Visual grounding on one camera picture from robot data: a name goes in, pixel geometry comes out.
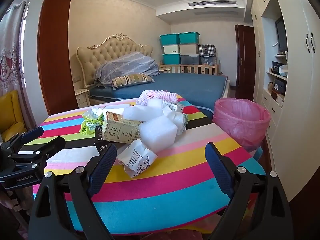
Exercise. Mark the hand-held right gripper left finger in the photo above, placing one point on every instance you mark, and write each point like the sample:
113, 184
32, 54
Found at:
102, 170

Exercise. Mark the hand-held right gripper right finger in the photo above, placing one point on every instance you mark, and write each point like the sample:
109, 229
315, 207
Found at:
220, 172

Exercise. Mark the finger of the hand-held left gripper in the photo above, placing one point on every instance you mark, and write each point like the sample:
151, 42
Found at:
32, 133
53, 143

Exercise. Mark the trash bin with pink bag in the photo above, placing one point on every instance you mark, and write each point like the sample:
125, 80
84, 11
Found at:
240, 120

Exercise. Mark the white foam slab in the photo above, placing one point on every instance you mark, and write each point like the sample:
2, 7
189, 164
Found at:
142, 112

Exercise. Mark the pink foam fruit net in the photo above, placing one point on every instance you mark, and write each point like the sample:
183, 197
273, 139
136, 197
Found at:
168, 97
146, 96

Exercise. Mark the yellow chair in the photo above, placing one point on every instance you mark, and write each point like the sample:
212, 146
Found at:
11, 115

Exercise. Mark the small black box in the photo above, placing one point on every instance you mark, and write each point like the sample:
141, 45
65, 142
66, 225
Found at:
98, 136

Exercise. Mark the white printed paper bag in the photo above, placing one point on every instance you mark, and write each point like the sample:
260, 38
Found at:
137, 158

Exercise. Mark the beige carton box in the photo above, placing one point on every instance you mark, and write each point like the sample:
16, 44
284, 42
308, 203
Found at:
120, 130

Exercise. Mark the green and white plastic bag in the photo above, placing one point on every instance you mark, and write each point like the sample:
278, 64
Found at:
91, 120

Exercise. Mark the cream nightstand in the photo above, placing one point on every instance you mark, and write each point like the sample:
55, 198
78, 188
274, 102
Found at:
82, 98

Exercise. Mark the green striped cloth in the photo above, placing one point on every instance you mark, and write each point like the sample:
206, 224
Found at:
185, 121

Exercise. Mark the white cardboard box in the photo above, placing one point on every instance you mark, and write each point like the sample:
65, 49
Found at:
158, 135

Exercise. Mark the white medicine box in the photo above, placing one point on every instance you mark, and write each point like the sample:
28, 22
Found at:
175, 106

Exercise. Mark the lace curtain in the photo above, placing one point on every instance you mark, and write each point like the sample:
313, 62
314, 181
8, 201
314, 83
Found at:
11, 55

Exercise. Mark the shoebox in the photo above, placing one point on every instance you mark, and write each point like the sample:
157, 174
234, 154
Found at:
280, 100

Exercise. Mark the blue bed mattress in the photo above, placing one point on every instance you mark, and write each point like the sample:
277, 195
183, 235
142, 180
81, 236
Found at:
180, 85

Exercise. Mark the brown cardboard box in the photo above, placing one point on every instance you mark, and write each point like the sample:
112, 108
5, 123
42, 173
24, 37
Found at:
270, 87

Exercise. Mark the beige tufted headboard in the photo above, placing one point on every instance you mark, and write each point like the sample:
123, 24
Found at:
100, 52

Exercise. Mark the cream wardrobe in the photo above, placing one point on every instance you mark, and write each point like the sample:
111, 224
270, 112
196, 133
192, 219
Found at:
300, 105

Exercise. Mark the black safe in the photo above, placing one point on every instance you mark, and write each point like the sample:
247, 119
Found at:
280, 86

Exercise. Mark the grey striped pillow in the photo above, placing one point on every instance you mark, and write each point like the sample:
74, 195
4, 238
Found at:
127, 66

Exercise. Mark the clear storage basket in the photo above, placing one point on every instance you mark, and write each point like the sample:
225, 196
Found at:
208, 61

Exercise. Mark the dark wooden door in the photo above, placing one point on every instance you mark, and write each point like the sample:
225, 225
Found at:
246, 60

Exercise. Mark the clear storage box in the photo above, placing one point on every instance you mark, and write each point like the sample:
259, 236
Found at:
189, 60

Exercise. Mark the black device on shelf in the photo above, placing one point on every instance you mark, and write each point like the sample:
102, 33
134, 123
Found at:
276, 67

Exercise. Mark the white flat box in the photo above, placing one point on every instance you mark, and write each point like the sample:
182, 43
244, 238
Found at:
283, 70

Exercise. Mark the checkered bag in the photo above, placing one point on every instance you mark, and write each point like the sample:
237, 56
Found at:
207, 50

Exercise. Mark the teal storage box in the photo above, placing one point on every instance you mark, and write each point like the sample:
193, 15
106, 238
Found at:
189, 38
171, 59
170, 39

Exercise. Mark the beige storage box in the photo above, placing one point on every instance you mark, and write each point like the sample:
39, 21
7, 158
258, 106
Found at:
189, 49

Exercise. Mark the white storage box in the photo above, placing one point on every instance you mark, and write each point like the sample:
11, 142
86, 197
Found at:
171, 49

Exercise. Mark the black television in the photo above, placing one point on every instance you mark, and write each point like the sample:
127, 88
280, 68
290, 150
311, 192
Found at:
281, 35

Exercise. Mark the ceiling air vent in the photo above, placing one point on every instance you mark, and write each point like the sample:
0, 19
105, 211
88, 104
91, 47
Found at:
212, 3

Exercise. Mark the wall switch panel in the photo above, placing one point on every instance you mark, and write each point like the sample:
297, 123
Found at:
76, 79

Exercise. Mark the wooden crib rail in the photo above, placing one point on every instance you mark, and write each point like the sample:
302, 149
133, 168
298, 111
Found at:
190, 68

